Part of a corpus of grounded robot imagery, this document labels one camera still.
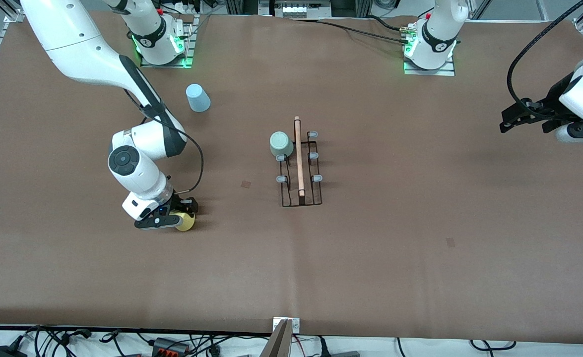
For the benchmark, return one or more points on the mint green plastic cup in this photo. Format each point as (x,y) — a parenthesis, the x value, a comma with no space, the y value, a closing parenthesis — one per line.
(281,144)

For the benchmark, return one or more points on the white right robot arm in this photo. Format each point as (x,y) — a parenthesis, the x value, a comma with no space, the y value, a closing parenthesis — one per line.
(73,44)

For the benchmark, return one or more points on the black box orange terminals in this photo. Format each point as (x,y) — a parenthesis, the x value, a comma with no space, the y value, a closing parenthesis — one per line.
(169,346)

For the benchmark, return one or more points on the grey connector device box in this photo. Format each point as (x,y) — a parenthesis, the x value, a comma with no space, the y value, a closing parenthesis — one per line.
(296,9)

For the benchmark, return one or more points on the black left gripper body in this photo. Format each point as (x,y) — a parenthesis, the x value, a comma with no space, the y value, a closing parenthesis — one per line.
(550,103)

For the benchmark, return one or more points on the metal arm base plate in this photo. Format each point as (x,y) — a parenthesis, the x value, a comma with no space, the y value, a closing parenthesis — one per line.
(167,65)
(430,72)

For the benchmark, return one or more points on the white power strip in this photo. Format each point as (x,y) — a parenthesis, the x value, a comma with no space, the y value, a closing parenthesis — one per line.
(182,7)

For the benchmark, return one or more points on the aluminium profile corner post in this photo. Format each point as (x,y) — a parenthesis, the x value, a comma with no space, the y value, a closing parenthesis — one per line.
(13,15)

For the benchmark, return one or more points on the black power adapter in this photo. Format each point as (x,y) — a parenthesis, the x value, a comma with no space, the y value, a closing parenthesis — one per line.
(8,352)

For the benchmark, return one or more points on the light blue plastic cup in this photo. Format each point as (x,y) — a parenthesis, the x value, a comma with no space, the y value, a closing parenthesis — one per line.
(198,97)

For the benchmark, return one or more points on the brown table cover mat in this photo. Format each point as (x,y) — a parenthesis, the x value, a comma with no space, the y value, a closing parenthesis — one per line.
(122,277)

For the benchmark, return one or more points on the yellow plastic cup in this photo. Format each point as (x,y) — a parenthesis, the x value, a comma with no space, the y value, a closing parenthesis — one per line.
(187,224)

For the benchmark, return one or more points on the aluminium camera mount post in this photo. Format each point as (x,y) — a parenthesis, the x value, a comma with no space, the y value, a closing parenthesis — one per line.
(281,342)

